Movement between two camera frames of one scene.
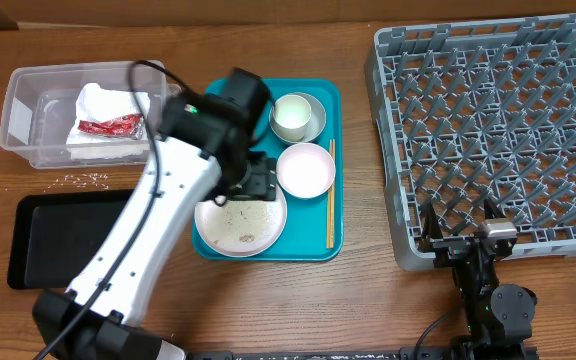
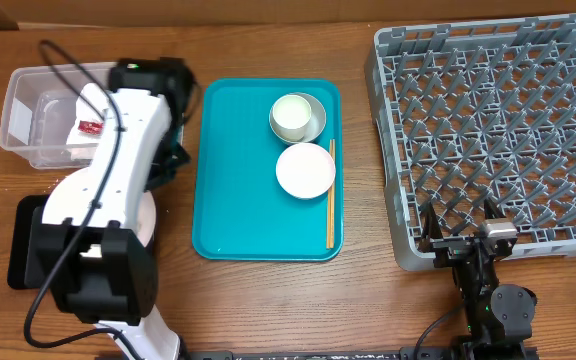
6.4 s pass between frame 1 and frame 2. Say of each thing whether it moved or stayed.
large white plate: moved
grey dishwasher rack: stayed
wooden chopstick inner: stayed
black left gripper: moved
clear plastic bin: stayed
